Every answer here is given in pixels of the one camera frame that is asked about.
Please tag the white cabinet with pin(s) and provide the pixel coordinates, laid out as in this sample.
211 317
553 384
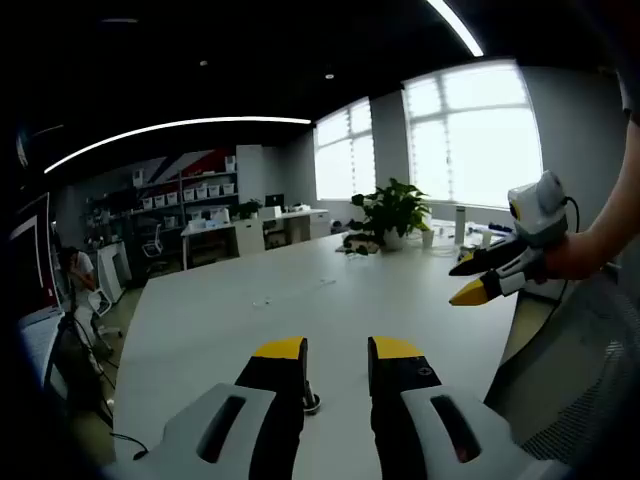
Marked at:
114 272

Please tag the white cylinder appliance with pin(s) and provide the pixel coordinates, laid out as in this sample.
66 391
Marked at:
460 222

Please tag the row of white storage bins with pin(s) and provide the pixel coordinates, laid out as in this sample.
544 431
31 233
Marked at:
187 194

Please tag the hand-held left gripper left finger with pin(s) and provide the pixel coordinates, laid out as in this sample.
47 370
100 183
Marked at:
270 400

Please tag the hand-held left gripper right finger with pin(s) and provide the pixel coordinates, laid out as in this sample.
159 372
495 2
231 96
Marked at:
400 400

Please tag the metal storage shelf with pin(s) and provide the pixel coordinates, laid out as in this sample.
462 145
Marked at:
185 200

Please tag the large potted plant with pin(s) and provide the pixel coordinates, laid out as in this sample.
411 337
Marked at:
395 210

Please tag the white office chair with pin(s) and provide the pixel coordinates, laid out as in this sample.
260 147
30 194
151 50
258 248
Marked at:
154 245

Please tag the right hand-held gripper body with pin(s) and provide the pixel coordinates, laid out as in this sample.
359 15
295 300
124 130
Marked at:
537 210

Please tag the small potted plant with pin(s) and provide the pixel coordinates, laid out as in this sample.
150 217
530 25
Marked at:
247 209

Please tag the black tripod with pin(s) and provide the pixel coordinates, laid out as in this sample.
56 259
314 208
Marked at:
75 360

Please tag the white office desk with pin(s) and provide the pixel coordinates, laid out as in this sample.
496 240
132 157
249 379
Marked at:
225 235

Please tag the person's right hand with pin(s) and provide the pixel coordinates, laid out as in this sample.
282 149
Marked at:
572 257

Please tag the white cup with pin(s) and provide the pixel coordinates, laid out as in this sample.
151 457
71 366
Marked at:
427 239

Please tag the dark computer monitor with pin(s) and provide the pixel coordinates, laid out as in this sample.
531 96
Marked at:
274 200

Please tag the grey mesh office chair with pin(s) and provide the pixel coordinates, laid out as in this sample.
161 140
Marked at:
580 380

